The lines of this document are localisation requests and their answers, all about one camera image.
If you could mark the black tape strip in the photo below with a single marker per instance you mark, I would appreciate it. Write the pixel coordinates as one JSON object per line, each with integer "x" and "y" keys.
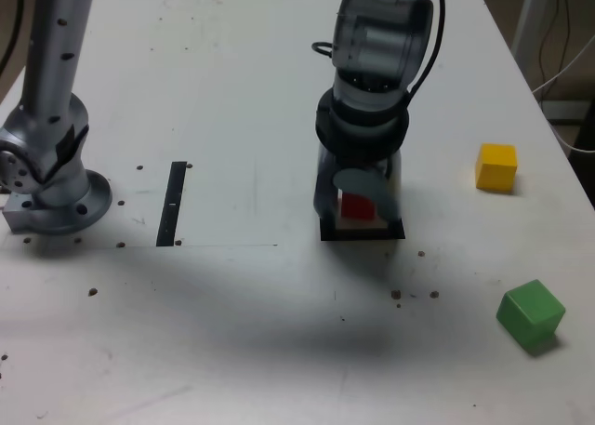
{"x": 171, "y": 206}

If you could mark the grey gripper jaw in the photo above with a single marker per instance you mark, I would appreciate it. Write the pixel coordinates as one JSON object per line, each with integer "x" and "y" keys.
{"x": 362, "y": 181}

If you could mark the dark flat box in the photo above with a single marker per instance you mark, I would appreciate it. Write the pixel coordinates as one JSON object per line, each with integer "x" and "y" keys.
{"x": 572, "y": 111}

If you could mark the green cube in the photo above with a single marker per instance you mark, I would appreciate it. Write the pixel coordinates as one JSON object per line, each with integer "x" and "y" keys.
{"x": 527, "y": 313}

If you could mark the white metal frame leg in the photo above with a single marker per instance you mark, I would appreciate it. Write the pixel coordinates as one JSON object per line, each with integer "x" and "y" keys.
{"x": 527, "y": 16}

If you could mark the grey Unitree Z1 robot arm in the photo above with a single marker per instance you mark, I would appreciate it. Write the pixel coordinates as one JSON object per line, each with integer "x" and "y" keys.
{"x": 51, "y": 71}

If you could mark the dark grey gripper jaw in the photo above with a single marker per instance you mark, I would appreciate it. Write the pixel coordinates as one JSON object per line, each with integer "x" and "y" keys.
{"x": 325, "y": 192}

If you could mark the red cube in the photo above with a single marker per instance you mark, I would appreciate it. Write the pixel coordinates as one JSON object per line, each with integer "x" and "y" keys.
{"x": 357, "y": 207}

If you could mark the yellow cube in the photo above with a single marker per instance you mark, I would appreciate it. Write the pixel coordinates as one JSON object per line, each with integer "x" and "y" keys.
{"x": 495, "y": 169}

